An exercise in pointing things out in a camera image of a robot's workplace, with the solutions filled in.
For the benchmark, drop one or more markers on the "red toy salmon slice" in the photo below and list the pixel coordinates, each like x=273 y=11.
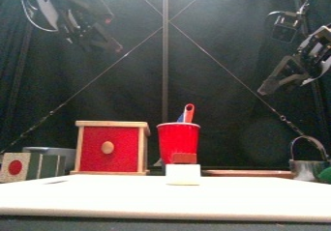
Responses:
x=184 y=158

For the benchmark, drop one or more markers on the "white toy rice block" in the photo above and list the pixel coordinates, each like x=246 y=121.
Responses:
x=183 y=174

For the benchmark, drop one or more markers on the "green toy sushi roll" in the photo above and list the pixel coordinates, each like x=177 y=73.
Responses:
x=26 y=167

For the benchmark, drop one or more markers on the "red measuring spoon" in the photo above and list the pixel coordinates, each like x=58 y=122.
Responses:
x=189 y=112

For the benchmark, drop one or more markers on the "blue measuring spoon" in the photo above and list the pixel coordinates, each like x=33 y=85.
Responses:
x=180 y=119

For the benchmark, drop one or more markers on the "pink plastic tray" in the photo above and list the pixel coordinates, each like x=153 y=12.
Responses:
x=246 y=173

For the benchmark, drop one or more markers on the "red plastic cup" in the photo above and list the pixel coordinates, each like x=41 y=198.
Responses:
x=177 y=138

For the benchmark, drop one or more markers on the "wooden box with red front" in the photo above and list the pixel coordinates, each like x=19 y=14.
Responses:
x=110 y=144

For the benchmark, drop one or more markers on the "white cutting board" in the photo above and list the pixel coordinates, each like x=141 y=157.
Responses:
x=164 y=199

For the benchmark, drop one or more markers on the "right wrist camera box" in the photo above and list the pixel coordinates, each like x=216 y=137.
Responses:
x=286 y=30

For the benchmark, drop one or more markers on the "black vertical frame pole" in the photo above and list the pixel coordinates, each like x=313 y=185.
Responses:
x=165 y=64

